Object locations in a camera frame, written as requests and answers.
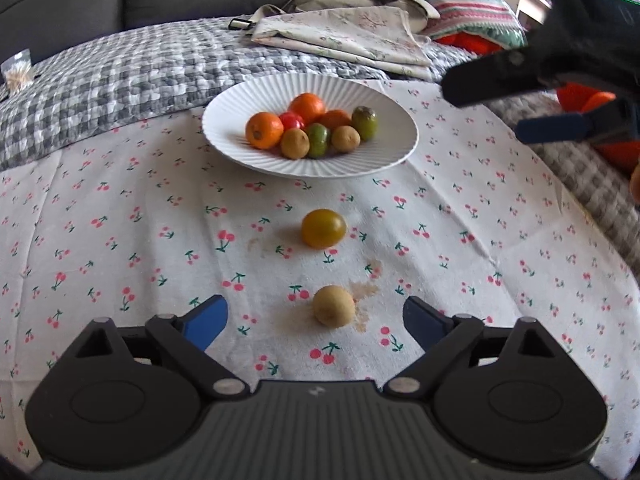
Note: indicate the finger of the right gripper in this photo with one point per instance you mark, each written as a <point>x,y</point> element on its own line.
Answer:
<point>508,73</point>
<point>614,122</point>

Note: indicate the folded floral cloth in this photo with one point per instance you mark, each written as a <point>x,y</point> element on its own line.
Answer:
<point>374,36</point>

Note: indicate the dark green tomato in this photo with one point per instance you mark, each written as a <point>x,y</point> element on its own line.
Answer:
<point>365,121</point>

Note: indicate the white ribbed plate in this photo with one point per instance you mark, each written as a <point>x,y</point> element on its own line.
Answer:
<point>225,118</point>

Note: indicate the striped patterned pillow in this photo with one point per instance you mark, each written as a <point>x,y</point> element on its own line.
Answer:
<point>478,26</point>

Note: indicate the clear bag of sticks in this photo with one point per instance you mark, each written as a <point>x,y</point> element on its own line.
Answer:
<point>17,72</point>

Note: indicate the olive brown tomato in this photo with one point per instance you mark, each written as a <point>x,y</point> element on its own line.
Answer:
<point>322,228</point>

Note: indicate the red tomato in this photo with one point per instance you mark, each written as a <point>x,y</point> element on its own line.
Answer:
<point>291,120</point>

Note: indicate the brown longan fruit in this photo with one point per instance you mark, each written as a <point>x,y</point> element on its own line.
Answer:
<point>345,139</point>

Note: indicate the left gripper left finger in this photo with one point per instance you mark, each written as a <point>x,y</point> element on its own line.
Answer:
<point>180,342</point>

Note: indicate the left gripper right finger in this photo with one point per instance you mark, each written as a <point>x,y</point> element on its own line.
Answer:
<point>443,340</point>

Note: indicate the large orange mandarin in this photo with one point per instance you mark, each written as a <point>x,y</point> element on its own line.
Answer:
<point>307,106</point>

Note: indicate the cherry print cloth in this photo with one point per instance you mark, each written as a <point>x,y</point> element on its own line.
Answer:
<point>149,219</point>

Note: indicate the tan longan fruit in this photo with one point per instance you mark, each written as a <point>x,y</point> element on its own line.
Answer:
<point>294,144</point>

